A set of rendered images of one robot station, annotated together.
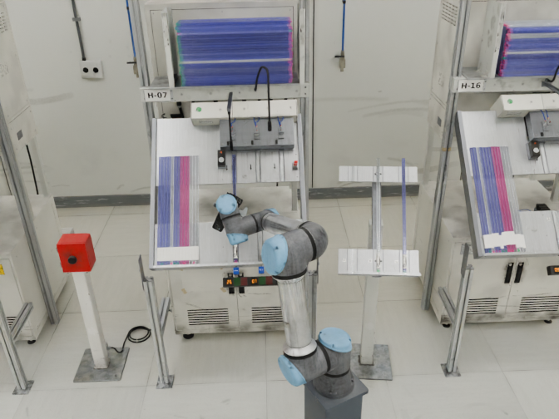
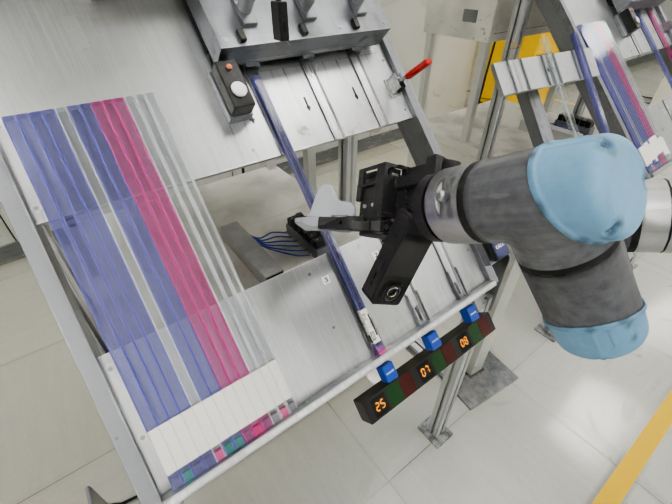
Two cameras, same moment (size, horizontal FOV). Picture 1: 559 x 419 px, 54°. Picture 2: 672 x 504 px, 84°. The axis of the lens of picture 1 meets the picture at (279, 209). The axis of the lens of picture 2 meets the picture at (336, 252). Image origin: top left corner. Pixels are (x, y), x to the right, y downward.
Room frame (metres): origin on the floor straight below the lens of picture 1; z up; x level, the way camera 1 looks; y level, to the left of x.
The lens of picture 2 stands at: (1.74, 0.48, 1.25)
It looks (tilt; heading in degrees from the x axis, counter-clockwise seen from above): 38 degrees down; 325
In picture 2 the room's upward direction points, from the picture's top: straight up
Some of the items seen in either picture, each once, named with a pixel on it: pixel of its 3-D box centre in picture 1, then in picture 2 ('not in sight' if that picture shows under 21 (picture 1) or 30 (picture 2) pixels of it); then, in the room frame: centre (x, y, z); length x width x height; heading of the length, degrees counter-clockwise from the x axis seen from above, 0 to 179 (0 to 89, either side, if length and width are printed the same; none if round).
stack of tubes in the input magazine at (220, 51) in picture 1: (235, 51); not in sight; (2.52, 0.18, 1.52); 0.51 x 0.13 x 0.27; 91
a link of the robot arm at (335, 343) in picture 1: (333, 349); not in sight; (1.47, -0.18, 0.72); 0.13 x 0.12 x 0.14; 121
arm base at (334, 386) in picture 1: (333, 372); not in sight; (1.47, -0.18, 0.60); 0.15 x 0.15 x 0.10
